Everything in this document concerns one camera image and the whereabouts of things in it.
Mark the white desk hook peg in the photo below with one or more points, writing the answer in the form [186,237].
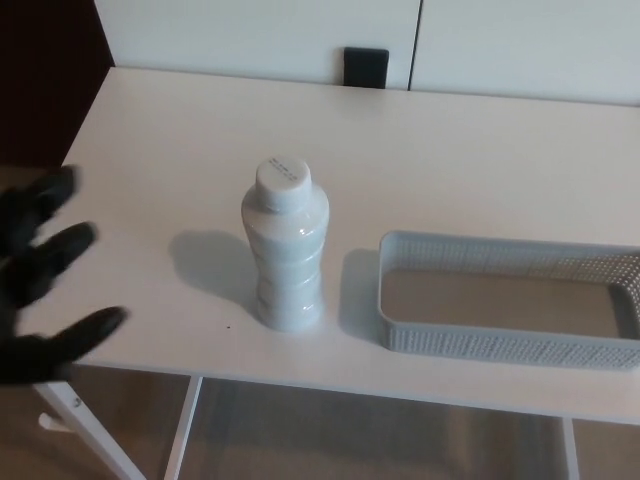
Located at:
[50,421]

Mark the white plastic bottle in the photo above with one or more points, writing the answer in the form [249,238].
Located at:
[287,260]

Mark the grey perforated plastic basket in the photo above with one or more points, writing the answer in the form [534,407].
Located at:
[465,345]

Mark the black wall socket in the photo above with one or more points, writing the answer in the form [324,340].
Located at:
[366,67]

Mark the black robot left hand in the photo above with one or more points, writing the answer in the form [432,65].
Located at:
[30,345]

